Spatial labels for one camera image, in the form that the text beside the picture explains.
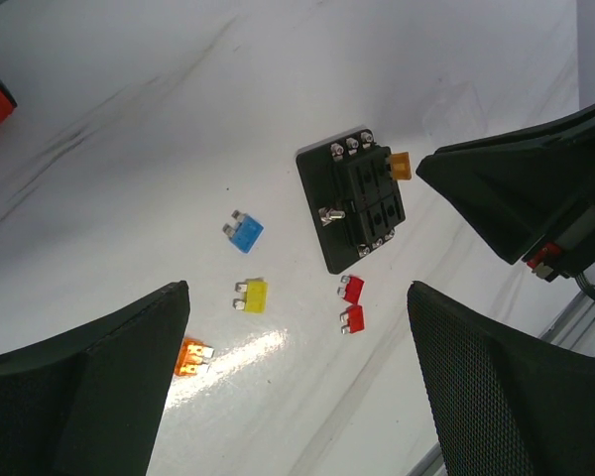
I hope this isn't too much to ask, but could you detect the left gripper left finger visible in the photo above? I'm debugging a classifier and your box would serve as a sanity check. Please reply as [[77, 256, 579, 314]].
[[0, 281, 189, 475]]

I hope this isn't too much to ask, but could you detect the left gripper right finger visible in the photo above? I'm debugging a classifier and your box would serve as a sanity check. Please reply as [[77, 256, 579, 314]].
[[407, 280, 595, 476]]

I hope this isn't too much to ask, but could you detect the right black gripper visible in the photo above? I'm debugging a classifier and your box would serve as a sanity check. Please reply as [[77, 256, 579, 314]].
[[416, 104, 595, 301]]

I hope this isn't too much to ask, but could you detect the orange blade fuse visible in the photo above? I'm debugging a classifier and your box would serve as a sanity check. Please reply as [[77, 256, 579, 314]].
[[388, 152, 413, 180], [174, 337, 214, 377]]

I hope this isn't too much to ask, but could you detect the black fuse box base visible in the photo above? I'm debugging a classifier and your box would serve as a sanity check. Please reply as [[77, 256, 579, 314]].
[[296, 127, 406, 275]]

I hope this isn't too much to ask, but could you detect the red blade fuse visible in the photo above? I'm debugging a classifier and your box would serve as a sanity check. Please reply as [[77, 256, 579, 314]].
[[340, 304, 365, 334], [337, 275, 365, 305]]

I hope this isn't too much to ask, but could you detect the yellow blade fuse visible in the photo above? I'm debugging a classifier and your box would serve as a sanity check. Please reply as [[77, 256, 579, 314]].
[[232, 278, 268, 314]]

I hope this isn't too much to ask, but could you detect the blue blade fuse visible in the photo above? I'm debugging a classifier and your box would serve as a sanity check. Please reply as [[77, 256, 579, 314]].
[[222, 210, 264, 254]]

